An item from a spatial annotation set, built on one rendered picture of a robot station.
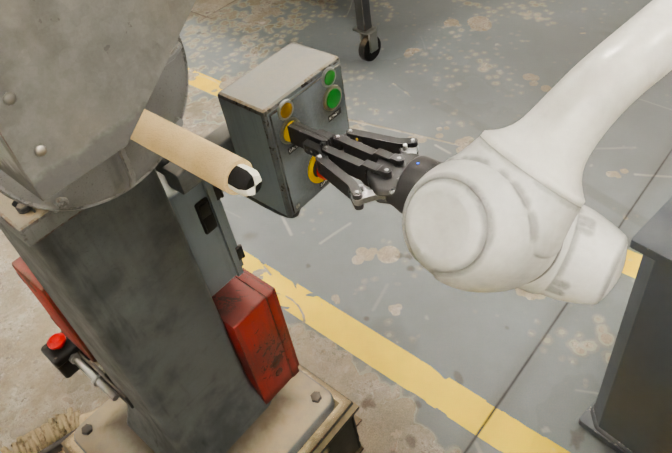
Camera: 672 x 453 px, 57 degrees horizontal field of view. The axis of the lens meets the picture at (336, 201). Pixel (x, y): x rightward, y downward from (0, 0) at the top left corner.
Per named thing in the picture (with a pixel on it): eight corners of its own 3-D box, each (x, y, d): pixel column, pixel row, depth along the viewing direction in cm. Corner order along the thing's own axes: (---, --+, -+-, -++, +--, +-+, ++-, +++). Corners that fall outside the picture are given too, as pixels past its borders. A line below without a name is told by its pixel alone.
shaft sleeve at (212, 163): (106, 133, 61) (98, 104, 59) (134, 120, 63) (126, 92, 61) (226, 201, 51) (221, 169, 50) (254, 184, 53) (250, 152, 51)
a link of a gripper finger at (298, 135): (331, 156, 83) (328, 159, 82) (294, 140, 86) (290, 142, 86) (328, 139, 81) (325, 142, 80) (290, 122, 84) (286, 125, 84)
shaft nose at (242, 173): (229, 195, 51) (225, 171, 50) (250, 182, 53) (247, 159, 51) (245, 204, 50) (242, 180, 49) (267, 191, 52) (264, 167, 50)
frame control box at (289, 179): (179, 208, 108) (125, 83, 91) (264, 142, 119) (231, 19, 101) (277, 268, 95) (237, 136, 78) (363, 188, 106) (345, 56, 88)
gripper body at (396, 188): (418, 239, 73) (357, 209, 78) (457, 197, 77) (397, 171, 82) (415, 192, 68) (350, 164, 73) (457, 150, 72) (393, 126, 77)
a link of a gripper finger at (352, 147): (398, 163, 74) (406, 157, 75) (330, 133, 81) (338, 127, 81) (400, 187, 77) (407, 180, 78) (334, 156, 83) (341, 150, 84)
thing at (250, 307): (197, 351, 153) (146, 253, 128) (233, 316, 159) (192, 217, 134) (267, 407, 139) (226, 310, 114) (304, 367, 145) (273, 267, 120)
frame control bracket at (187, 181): (168, 186, 91) (160, 166, 89) (258, 119, 101) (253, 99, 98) (185, 196, 89) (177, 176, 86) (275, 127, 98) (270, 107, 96)
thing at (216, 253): (164, 269, 126) (42, 25, 89) (202, 237, 131) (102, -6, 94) (211, 303, 118) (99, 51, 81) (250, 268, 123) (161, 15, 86)
